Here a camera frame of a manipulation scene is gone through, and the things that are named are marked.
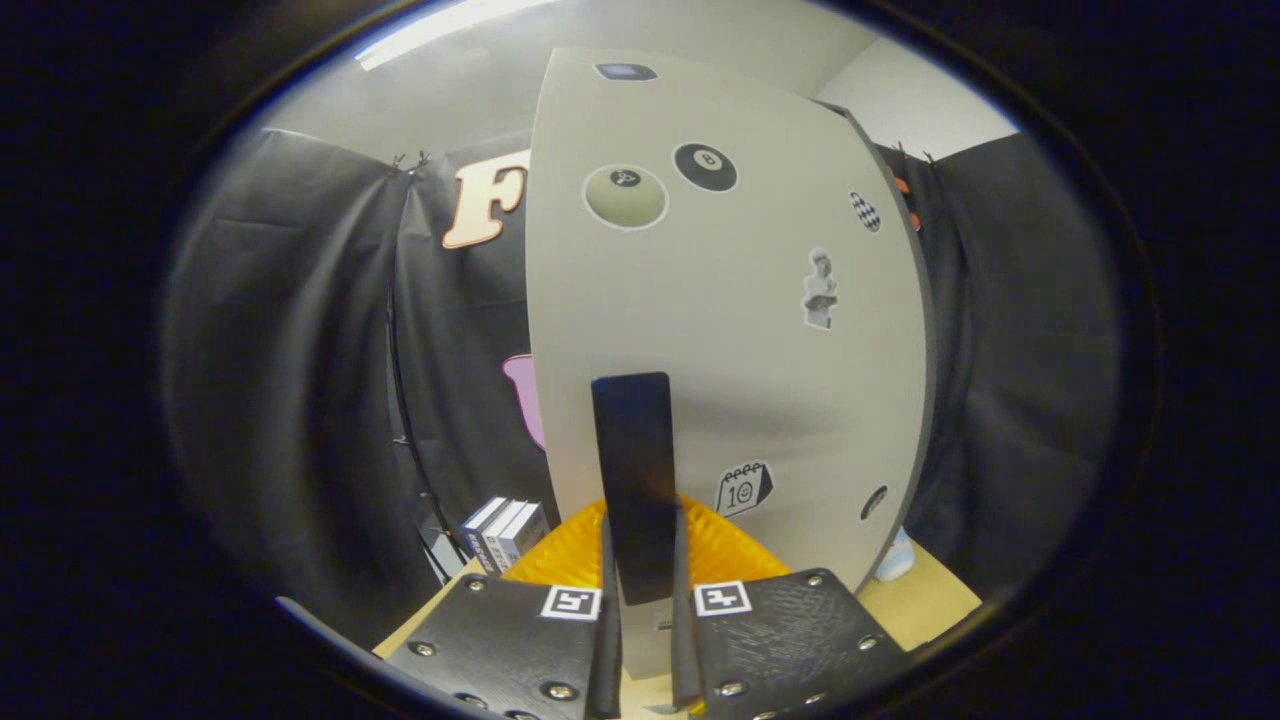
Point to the blue book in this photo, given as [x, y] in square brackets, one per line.
[480, 530]

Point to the black backdrop cloth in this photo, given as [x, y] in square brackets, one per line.
[290, 380]

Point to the grey cabinet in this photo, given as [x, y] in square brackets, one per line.
[931, 340]

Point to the white cabinet door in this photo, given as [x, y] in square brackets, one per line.
[750, 380]

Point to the thin black stand pole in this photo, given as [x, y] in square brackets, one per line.
[398, 400]

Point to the pale blue plush toy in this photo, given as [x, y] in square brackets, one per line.
[893, 560]

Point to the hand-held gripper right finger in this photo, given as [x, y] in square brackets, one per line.
[684, 660]

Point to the white book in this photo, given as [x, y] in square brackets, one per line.
[503, 533]

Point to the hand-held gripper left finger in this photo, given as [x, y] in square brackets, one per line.
[610, 660]

